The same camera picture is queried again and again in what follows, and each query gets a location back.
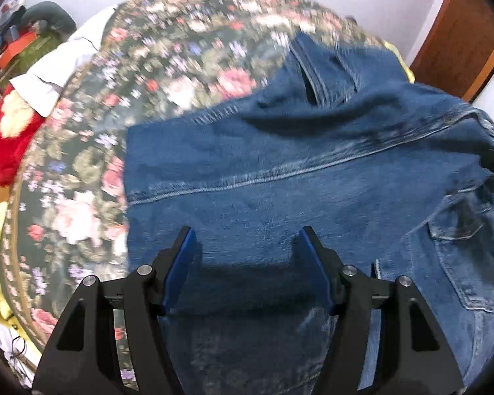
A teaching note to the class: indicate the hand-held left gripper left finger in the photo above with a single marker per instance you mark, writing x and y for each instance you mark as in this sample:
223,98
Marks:
180,267

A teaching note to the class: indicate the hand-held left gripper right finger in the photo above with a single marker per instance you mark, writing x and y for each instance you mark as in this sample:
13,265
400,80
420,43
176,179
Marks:
315,267

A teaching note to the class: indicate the blue denim jacket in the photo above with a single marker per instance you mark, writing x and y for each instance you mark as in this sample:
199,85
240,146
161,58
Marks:
271,197

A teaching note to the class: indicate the pile of clothes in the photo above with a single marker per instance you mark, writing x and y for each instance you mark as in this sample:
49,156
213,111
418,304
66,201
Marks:
0,24

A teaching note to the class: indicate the brown wooden door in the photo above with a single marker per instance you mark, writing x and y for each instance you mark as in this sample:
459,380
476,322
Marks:
457,41

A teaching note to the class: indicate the dark floral blanket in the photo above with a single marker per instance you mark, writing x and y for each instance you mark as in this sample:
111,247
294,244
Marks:
168,70

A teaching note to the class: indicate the red plush toy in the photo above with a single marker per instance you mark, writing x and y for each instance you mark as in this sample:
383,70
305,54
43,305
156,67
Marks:
8,152

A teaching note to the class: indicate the white cloth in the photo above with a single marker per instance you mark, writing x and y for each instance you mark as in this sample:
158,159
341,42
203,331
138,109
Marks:
53,74

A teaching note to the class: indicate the orange box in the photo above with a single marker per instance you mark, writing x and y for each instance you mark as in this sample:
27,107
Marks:
18,47

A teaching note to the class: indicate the grey plush cushion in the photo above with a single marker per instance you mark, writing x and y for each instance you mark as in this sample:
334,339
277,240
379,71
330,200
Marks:
53,14

